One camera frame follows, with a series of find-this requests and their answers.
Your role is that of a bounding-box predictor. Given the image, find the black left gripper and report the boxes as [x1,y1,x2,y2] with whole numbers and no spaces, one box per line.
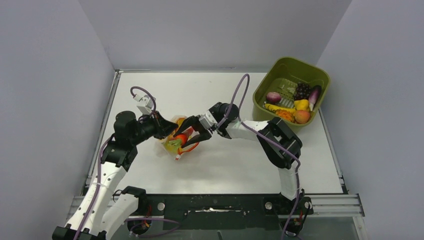
[130,110,179,146]

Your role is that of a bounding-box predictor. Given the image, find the clear zip top bag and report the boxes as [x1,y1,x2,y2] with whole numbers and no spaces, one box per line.
[157,115,199,161]

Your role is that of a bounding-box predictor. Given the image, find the orange carrot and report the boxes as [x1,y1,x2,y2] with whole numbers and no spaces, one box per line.
[167,127,194,149]

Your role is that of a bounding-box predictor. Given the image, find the yellow banana bunch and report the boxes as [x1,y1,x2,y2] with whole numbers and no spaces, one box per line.
[161,116,188,159]

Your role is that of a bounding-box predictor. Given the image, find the dark purple grapes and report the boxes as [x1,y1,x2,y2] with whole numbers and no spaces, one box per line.
[293,83,312,101]

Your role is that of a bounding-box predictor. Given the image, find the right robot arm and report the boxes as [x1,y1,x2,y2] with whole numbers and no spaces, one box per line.
[175,102,303,215]

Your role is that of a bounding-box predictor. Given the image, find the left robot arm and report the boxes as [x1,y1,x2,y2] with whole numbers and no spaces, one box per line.
[52,111,179,240]

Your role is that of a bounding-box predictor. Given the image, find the purple red onion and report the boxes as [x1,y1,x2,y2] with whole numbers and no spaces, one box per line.
[265,91,282,104]

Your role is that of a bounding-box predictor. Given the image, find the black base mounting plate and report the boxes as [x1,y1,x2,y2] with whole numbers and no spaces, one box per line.
[132,189,314,236]

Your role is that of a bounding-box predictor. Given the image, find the green plastic bin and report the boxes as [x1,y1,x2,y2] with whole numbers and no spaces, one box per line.
[252,57,331,131]

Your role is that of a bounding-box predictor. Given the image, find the purple eggplant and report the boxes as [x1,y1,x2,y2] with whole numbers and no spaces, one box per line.
[308,85,322,112]

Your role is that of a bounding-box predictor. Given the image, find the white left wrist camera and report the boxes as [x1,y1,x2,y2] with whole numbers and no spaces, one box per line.
[133,94,156,115]

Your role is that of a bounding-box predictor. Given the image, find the aluminium frame rail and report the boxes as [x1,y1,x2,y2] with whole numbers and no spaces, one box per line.
[67,194,365,220]

